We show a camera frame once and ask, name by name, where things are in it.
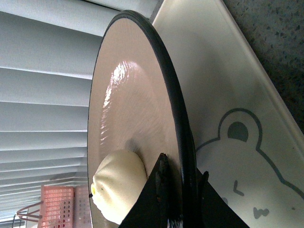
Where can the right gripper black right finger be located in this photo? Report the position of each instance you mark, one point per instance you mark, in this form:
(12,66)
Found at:
(213,210)

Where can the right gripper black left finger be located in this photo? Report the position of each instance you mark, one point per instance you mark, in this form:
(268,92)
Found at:
(151,210)

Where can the white steamed bun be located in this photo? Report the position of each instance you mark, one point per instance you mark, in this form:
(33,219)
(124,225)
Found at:
(117,184)

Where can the beige plate black rim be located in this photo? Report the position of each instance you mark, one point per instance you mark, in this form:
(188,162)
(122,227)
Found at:
(136,103)

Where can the white rectangular bear tray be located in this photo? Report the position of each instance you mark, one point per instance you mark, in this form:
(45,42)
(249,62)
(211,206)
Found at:
(244,135)

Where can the pink plastic crate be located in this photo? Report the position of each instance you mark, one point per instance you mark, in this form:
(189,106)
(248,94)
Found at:
(57,207)

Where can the grey pleated curtain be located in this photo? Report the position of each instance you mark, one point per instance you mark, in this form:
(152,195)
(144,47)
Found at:
(48,50)

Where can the red metal wire frame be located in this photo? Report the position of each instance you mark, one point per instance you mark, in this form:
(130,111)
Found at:
(27,215)

